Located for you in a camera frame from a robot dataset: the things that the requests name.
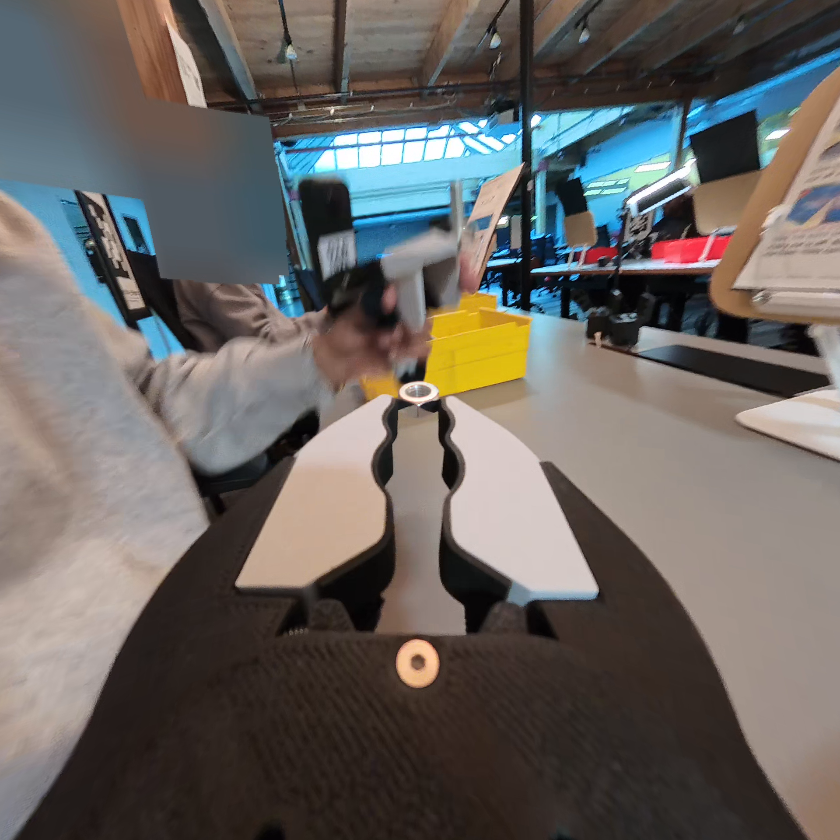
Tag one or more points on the red plastic bin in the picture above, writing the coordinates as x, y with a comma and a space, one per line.
598, 254
682, 248

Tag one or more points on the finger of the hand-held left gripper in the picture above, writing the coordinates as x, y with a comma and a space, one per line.
420, 256

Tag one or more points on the person's left hand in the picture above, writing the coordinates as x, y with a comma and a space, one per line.
367, 348

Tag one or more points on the black charger block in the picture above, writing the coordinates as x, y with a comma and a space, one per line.
597, 325
623, 328

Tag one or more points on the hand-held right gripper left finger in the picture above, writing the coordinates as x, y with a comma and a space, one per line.
315, 512

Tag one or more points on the black office chair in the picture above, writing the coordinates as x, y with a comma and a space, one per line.
157, 295

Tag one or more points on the white stand base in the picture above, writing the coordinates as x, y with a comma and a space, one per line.
787, 420

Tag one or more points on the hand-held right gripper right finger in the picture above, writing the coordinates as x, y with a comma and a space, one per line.
512, 518

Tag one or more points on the grey desk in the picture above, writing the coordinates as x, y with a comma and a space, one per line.
656, 525

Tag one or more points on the instruction sheet on stand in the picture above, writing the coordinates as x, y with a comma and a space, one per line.
728, 289

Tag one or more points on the wooden-edged table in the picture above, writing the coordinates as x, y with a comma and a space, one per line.
623, 267

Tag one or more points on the cardboard document stand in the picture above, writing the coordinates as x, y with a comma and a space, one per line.
492, 216
581, 229
722, 207

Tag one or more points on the white light bar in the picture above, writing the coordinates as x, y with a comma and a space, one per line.
656, 190

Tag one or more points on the black desk strip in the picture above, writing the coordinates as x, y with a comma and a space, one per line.
722, 367

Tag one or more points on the silver hex nut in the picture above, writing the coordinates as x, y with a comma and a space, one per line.
420, 407

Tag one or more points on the yellow plastic bin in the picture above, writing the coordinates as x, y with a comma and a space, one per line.
479, 302
479, 354

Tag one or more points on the black pole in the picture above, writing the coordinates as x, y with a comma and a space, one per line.
526, 131

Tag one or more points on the wooden pillar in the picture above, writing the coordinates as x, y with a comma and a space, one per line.
151, 52

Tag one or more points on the black and white marker tag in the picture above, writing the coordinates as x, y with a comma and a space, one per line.
638, 226

